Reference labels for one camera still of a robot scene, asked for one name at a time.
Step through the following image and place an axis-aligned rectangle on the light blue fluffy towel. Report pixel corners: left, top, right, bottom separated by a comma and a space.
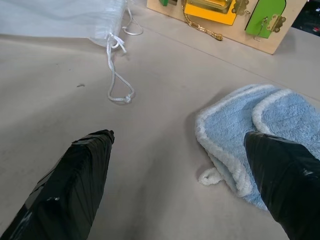
194, 83, 320, 211

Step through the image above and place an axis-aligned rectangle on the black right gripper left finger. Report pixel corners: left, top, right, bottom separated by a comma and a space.
0, 129, 116, 240

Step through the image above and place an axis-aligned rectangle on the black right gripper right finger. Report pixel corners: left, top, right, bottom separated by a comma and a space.
243, 131, 320, 240

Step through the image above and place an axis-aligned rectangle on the wooden latch busy board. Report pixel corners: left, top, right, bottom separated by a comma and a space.
145, 0, 301, 55

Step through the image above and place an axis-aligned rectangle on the white mesh drawstring bag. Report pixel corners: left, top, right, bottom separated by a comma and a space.
0, 0, 144, 104

